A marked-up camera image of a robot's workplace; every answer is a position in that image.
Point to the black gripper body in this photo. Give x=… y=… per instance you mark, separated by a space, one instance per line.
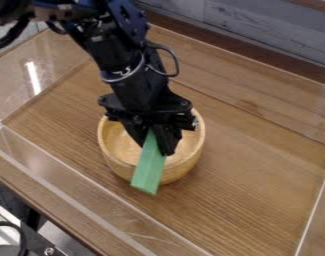
x=143 y=97

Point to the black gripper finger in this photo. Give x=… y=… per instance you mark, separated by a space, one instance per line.
x=137 y=131
x=168 y=137

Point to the green rectangular block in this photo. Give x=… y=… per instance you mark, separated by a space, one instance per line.
x=148 y=173

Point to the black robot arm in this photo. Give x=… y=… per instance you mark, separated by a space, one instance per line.
x=111 y=30

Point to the brown wooden bowl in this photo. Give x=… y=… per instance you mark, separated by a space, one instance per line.
x=121 y=151

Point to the clear acrylic enclosure wall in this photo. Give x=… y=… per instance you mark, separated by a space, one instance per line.
x=243 y=204

